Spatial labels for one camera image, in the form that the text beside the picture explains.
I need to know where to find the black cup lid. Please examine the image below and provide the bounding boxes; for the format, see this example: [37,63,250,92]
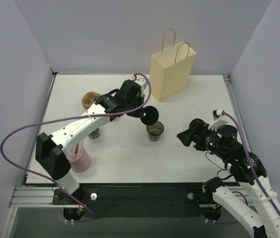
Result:
[140,106,159,125]

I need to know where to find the dark plastic cup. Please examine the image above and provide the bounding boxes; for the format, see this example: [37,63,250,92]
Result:
[88,128,100,139]
[146,121,164,141]

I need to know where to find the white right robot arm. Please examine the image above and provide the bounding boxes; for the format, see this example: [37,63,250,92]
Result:
[177,119,280,238]

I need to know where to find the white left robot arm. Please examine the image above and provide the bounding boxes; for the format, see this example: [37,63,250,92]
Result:
[35,78,151,204]

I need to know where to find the brown cardboard cup carrier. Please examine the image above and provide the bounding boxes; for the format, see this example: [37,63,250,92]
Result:
[81,91,101,109]

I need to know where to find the beige paper bag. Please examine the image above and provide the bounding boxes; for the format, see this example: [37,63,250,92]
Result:
[149,29,197,102]

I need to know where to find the white straws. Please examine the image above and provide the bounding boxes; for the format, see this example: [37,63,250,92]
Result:
[72,140,84,157]

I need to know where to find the pink straw holder cup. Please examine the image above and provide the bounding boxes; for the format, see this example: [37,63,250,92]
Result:
[67,147,91,173]

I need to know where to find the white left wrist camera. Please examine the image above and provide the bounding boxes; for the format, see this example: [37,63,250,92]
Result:
[131,74,148,97]

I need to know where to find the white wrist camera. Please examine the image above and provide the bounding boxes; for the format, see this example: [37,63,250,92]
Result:
[131,74,148,97]
[208,109,228,131]

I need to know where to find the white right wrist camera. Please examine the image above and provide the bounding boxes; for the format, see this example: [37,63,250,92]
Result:
[208,109,228,131]

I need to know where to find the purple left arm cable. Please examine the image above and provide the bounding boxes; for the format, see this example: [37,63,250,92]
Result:
[0,72,152,221]

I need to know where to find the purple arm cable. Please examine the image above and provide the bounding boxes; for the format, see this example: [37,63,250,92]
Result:
[0,72,152,221]
[221,111,280,238]

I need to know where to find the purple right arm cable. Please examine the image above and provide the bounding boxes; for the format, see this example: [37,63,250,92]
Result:
[221,111,280,238]

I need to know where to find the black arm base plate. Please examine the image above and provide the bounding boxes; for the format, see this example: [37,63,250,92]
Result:
[52,182,222,220]

